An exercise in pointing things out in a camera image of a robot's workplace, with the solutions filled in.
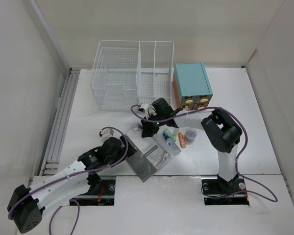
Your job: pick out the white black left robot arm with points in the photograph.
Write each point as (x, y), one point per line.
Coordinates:
(28, 205)

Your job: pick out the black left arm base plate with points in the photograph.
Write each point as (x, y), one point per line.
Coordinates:
(100, 195)

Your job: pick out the white wire mesh basket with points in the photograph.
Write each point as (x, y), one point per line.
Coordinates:
(125, 73)

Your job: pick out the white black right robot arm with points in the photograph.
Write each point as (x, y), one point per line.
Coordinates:
(222, 130)

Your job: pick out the green correction tape dispenser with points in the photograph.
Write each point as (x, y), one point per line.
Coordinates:
(170, 134)

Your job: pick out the aluminium frame rail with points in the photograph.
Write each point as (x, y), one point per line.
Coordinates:
(51, 157)

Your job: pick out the teal orange drawer cabinet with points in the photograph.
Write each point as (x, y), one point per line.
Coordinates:
(191, 86)

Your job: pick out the clear jar of paperclips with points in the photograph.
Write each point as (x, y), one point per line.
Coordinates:
(190, 135)

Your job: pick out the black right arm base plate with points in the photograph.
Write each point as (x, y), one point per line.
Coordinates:
(217, 191)

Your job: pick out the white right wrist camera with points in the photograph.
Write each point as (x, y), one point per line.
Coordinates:
(144, 108)

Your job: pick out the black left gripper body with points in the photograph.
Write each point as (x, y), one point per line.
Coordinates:
(119, 154)

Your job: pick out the orange correction tape dispenser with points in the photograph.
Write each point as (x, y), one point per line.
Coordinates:
(182, 140)

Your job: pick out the clear blue-capped bottle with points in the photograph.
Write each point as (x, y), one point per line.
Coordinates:
(175, 149)

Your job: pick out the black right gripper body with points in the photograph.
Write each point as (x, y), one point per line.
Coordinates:
(160, 115)

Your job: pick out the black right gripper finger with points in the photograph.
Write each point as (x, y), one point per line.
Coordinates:
(147, 129)
(155, 128)

